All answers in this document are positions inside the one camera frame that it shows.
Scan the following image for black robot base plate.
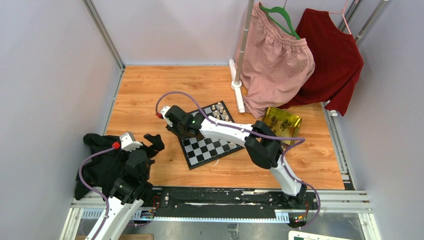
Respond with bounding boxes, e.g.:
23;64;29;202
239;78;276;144
137;186;321;228

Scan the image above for black cloth heap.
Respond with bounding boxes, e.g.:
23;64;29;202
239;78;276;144
82;133;129;197

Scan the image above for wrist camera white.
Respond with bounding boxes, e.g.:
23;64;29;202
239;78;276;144
112;132;143;152
156;105;173;127

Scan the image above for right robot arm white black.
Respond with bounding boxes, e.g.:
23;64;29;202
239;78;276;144
156;105;307;209

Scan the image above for pink clothes hanger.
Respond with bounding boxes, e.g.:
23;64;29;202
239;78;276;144
329;0;352;35

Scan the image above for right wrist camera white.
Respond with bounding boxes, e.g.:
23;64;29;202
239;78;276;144
156;105;173;127

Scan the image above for yellow transparent piece tray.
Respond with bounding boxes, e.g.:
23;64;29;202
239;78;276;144
261;107;302;138

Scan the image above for dark chess pieces in tray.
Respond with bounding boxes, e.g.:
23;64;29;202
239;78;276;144
269;116;294;132

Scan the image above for black white chess board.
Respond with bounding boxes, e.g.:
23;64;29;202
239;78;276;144
178;101;243;170

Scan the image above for dark red hanging shirt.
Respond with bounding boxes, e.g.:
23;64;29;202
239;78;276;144
281;8;364;116

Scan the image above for pink hanging shorts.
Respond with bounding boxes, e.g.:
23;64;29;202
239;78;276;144
240;2;315;119

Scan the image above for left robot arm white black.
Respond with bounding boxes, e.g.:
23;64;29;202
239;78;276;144
78;132;165;240

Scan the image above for white clothes rack stand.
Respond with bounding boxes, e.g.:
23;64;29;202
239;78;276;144
228;0;255;113

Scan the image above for row of light chess pieces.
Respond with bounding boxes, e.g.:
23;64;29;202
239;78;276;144
203;102;238;150

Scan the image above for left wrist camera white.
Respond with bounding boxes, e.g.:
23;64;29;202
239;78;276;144
112;132;143;152

